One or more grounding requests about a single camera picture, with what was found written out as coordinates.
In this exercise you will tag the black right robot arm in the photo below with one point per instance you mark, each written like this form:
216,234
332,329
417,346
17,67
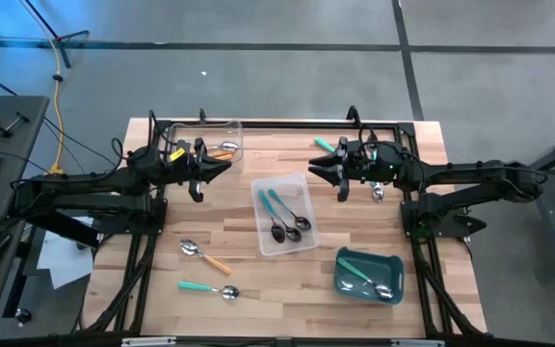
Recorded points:
451,169

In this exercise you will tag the black frame clamp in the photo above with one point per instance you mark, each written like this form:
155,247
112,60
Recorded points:
203,115
353,115

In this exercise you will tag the teal plastic bin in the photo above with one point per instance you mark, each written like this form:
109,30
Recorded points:
393,270

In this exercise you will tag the clear rectangular plastic bin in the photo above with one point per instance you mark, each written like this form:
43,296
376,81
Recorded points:
306,193

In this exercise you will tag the black tripod stand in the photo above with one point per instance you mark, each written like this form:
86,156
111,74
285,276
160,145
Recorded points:
65,54

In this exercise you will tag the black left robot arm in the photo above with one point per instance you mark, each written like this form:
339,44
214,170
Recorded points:
89,182

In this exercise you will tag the yellow tape tag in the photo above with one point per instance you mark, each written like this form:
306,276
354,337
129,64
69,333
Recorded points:
177,154

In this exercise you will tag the black aluminium rig frame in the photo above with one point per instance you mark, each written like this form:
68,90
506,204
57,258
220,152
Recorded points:
282,125

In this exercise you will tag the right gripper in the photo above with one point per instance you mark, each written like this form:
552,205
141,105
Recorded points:
369,166

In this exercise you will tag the grey office desk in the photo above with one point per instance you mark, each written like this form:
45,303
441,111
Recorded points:
12,120

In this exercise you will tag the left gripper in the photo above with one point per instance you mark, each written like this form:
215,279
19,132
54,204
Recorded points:
171,168

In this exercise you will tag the silver mounting bracket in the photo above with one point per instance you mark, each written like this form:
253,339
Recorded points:
148,341
417,342

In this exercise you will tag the white paper sheet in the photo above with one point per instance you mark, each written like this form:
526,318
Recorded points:
65,255

